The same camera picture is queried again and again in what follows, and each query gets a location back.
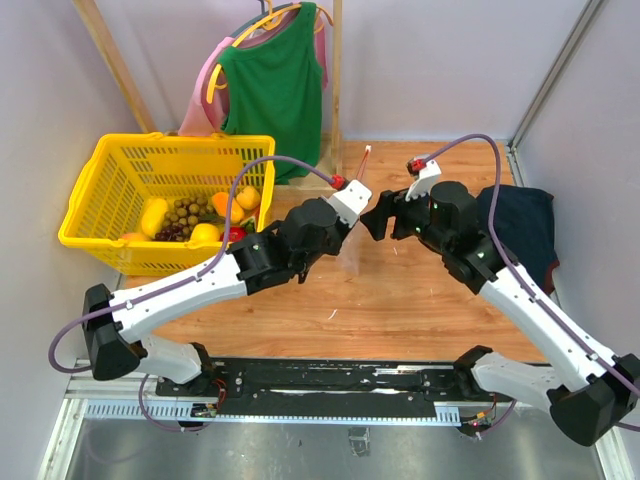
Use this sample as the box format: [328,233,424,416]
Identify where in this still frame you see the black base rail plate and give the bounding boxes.
[154,355,516,416]

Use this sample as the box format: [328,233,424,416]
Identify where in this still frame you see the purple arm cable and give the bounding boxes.
[48,155,346,432]
[424,133,640,432]

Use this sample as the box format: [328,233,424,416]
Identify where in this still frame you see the green grape bunch toy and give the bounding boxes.
[162,196,216,229]

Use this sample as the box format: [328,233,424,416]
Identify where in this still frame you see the yellow plastic basket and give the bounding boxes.
[58,132,275,276]

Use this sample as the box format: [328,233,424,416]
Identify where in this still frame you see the yellow mango toy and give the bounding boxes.
[140,198,169,237]

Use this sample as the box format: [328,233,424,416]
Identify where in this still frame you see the yellow orange round fruit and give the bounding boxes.
[235,186,261,211]

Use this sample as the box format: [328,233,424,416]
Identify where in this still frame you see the dark purple grape bunch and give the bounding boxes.
[153,222,193,242]

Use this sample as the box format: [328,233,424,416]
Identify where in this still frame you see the watermelon slice toy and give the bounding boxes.
[239,207,260,234]

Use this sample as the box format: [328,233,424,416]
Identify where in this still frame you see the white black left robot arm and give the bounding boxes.
[83,192,368,396]

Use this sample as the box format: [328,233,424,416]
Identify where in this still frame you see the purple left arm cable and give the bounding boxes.
[48,155,346,432]

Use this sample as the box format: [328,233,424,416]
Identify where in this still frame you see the yellow lemon toy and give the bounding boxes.
[190,223,220,244]

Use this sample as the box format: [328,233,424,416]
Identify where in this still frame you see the wooden clothes rack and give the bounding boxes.
[73,1,343,174]

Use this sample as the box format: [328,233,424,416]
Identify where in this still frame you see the orange bell pepper toy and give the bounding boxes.
[211,192,245,224]

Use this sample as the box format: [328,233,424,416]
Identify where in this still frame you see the red apple toy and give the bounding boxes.
[228,226,248,243]

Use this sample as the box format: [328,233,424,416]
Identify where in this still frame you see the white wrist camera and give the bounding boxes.
[405,155,442,202]
[327,179,372,228]

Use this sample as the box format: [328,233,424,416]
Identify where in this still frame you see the clear orange zip bag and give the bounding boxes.
[344,144,372,276]

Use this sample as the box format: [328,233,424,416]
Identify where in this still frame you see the pink shirt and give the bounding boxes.
[178,11,329,136]

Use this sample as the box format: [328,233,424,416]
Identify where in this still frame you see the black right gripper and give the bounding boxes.
[360,180,451,253]

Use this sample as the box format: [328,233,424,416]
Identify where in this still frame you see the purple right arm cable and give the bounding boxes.
[424,133,640,432]

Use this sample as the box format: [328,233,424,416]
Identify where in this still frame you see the peach toy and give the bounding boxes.
[119,232,150,243]

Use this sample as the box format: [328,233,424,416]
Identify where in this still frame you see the green tank top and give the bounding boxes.
[218,2,323,167]

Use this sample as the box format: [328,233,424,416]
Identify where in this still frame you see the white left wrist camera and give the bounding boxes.
[327,179,372,228]

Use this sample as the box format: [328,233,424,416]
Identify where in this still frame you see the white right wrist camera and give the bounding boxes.
[405,155,442,202]

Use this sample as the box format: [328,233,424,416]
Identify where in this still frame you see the aluminium frame post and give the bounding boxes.
[510,0,609,147]

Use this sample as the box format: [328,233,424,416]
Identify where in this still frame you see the yellow clothes hanger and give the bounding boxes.
[205,1,334,104]

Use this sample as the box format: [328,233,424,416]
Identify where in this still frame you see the dark navy cloth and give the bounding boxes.
[494,185,560,294]

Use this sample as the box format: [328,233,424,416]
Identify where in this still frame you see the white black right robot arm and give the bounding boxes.
[361,181,639,446]

